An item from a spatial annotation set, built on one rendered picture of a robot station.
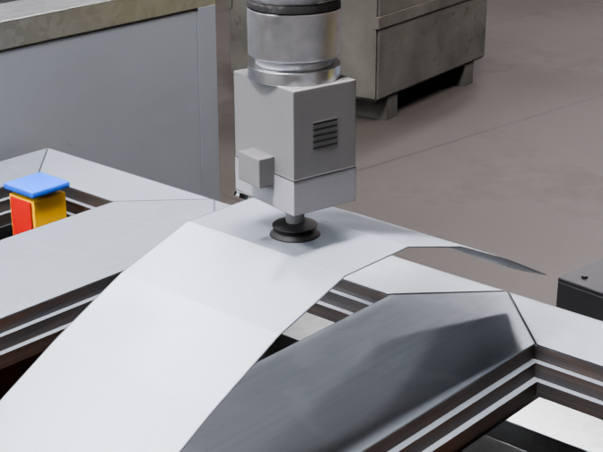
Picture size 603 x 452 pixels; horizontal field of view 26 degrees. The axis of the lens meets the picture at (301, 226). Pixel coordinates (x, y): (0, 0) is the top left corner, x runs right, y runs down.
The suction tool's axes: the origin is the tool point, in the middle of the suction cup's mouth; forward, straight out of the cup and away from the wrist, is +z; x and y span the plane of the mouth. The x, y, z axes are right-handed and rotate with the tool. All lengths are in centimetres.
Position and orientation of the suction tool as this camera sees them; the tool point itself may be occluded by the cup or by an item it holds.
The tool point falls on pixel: (295, 247)
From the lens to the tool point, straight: 111.1
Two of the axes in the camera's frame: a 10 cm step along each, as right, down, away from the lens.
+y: 5.9, 2.9, -7.5
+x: 8.0, -2.2, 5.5
